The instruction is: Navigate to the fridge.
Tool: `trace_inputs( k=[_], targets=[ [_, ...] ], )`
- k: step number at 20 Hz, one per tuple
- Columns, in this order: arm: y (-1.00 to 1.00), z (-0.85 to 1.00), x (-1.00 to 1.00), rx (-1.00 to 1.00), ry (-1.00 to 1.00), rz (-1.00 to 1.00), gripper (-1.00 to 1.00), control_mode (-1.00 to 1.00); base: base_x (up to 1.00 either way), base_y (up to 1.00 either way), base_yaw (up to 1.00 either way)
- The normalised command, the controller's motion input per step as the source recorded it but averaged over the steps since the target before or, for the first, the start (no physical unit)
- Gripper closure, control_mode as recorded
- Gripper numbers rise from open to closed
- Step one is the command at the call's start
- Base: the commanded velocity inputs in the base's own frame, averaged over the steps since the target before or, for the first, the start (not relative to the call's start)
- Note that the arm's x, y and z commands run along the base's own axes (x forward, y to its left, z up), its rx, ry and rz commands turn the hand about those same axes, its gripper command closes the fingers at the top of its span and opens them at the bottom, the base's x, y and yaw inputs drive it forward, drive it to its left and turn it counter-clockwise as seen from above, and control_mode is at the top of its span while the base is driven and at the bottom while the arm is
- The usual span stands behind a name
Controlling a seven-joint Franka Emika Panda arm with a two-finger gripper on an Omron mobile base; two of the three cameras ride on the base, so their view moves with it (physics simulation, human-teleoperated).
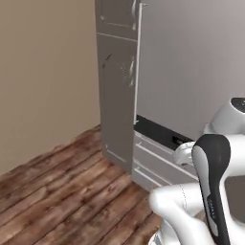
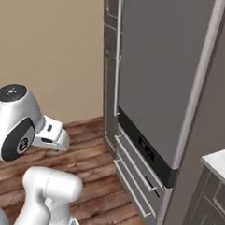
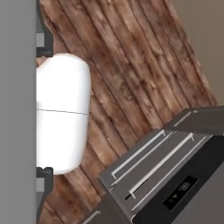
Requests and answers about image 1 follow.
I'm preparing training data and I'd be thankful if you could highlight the grey fridge door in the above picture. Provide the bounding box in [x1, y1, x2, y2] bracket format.
[136, 0, 245, 142]

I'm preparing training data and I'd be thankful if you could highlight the long white drawer handle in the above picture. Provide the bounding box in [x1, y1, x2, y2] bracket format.
[135, 143, 198, 178]

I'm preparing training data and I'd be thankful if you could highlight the tall grey cupboard door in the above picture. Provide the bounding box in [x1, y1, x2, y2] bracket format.
[96, 33, 139, 174]

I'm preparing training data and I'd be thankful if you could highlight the short grey cupboard door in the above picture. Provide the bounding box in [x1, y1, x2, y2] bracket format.
[94, 0, 141, 41]

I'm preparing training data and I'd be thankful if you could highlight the large grey fridge drawer front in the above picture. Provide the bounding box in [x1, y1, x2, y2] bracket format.
[132, 129, 199, 186]

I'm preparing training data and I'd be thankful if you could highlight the grey fridge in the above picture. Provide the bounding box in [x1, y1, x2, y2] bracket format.
[131, 0, 245, 193]

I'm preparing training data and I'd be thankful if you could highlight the long white fridge door handle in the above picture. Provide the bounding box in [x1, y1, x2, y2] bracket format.
[133, 2, 148, 126]

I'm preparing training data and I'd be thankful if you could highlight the short white drawer handle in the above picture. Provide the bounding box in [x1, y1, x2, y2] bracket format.
[133, 166, 163, 189]

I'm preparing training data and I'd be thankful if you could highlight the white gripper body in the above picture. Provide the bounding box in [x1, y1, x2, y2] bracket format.
[173, 141, 196, 167]

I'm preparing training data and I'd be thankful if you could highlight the small grey fridge drawer front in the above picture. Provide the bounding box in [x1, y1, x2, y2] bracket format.
[131, 157, 173, 193]

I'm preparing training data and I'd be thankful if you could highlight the grey cupboard door handle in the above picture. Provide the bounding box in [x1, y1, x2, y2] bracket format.
[128, 56, 136, 88]
[130, 0, 139, 32]

